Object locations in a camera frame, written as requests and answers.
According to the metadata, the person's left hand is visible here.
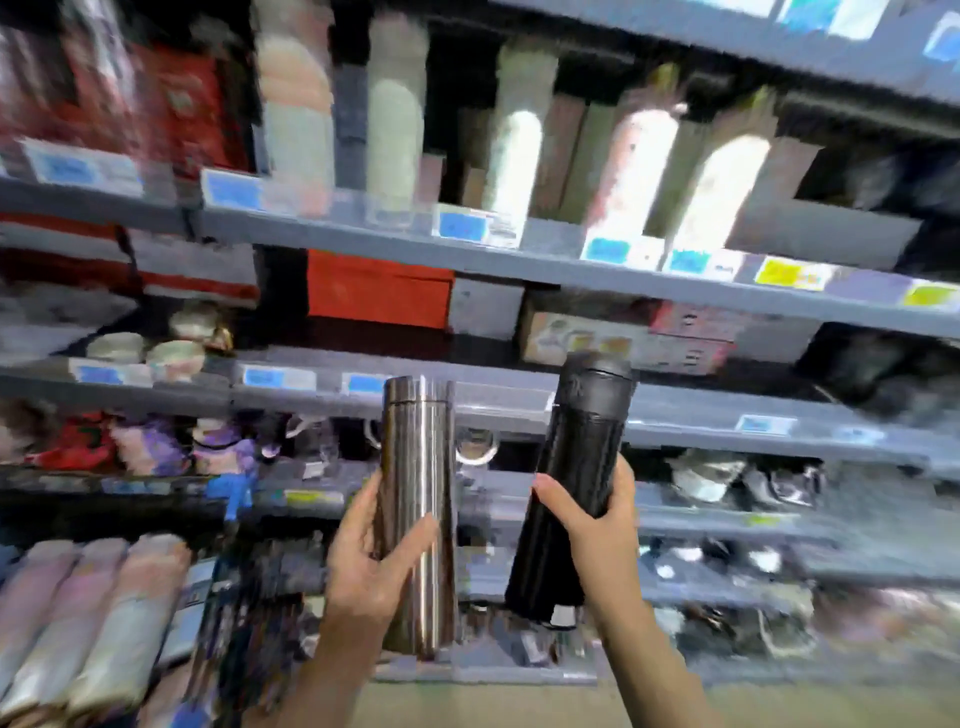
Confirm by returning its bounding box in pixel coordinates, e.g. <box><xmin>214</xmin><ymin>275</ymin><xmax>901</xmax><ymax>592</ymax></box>
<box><xmin>325</xmin><ymin>472</ymin><xmax>441</xmax><ymax>633</ymax></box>

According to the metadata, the person's right hand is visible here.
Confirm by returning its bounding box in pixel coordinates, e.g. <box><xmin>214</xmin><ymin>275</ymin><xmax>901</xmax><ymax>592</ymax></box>
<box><xmin>531</xmin><ymin>453</ymin><xmax>648</xmax><ymax>625</ymax></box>

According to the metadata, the black vacuum flask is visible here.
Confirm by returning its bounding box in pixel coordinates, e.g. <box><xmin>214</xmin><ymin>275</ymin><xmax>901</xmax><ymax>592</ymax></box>
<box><xmin>504</xmin><ymin>351</ymin><xmax>639</xmax><ymax>630</ymax></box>

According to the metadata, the silver steel vacuum flask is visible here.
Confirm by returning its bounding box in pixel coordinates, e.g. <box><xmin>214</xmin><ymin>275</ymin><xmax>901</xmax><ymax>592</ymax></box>
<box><xmin>372</xmin><ymin>375</ymin><xmax>459</xmax><ymax>662</ymax></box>

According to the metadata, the person's right forearm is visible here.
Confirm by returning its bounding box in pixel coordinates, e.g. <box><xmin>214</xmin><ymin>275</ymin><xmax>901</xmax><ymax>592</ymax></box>
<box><xmin>596</xmin><ymin>600</ymin><xmax>726</xmax><ymax>728</ymax></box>

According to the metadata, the person's left forearm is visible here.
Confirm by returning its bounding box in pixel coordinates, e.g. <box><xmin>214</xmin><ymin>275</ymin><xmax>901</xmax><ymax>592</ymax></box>
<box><xmin>276</xmin><ymin>611</ymin><xmax>395</xmax><ymax>728</ymax></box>

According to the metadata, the clear glass mug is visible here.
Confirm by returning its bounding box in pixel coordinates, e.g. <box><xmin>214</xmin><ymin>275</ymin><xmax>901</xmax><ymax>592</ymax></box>
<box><xmin>455</xmin><ymin>426</ymin><xmax>501</xmax><ymax>468</ymax></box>

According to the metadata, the grey metal shelf board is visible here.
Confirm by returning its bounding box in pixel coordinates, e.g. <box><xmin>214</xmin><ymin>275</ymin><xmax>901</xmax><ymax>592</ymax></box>
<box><xmin>0</xmin><ymin>461</ymin><xmax>960</xmax><ymax>549</ymax></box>
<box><xmin>0</xmin><ymin>174</ymin><xmax>960</xmax><ymax>340</ymax></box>
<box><xmin>0</xmin><ymin>352</ymin><xmax>960</xmax><ymax>474</ymax></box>
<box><xmin>491</xmin><ymin>0</ymin><xmax>960</xmax><ymax>108</ymax></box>
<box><xmin>453</xmin><ymin>551</ymin><xmax>960</xmax><ymax>680</ymax></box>

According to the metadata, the patterned beige gift box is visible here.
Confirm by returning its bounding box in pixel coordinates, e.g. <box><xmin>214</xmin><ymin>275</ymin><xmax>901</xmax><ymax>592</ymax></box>
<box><xmin>519</xmin><ymin>296</ymin><xmax>738</xmax><ymax>378</ymax></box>

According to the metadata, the pile of shiny metal cups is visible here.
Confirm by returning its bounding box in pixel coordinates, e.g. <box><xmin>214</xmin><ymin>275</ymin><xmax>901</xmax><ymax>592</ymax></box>
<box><xmin>666</xmin><ymin>448</ymin><xmax>830</xmax><ymax>515</ymax></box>

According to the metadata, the orange-red box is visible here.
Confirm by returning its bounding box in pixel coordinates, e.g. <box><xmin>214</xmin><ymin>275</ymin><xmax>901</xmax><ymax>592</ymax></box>
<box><xmin>306</xmin><ymin>249</ymin><xmax>456</xmax><ymax>332</ymax></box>

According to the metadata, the row of colourful figurine mugs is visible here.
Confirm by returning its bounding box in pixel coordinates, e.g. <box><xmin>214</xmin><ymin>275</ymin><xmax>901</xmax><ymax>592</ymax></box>
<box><xmin>0</xmin><ymin>405</ymin><xmax>260</xmax><ymax>489</ymax></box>

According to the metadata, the row of blue price labels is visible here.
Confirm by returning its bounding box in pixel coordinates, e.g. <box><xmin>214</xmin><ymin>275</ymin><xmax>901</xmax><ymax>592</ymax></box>
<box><xmin>22</xmin><ymin>138</ymin><xmax>747</xmax><ymax>280</ymax></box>

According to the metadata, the white ceramic cup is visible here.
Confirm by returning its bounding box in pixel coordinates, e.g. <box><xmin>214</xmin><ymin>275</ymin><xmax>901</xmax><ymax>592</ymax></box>
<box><xmin>146</xmin><ymin>339</ymin><xmax>207</xmax><ymax>384</ymax></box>
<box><xmin>168</xmin><ymin>301</ymin><xmax>226</xmax><ymax>345</ymax></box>
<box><xmin>85</xmin><ymin>331</ymin><xmax>147</xmax><ymax>366</ymax></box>

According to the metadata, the yellow price label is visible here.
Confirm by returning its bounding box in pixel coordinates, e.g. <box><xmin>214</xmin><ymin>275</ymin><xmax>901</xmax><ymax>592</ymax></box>
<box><xmin>902</xmin><ymin>279</ymin><xmax>960</xmax><ymax>312</ymax></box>
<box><xmin>753</xmin><ymin>255</ymin><xmax>835</xmax><ymax>294</ymax></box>

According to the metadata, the red and white flat box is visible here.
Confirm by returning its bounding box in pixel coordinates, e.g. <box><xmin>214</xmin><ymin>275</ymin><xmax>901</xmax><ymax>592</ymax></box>
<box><xmin>127</xmin><ymin>228</ymin><xmax>262</xmax><ymax>305</ymax></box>

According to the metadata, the row of pale tall flasks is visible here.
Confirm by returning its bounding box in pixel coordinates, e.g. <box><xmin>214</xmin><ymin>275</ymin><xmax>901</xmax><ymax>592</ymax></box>
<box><xmin>253</xmin><ymin>0</ymin><xmax>777</xmax><ymax>252</ymax></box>

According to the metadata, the stack of dark red boxes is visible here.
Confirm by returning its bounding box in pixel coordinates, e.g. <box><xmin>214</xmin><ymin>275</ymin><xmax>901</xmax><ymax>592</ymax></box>
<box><xmin>0</xmin><ymin>15</ymin><xmax>252</xmax><ymax>181</ymax></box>

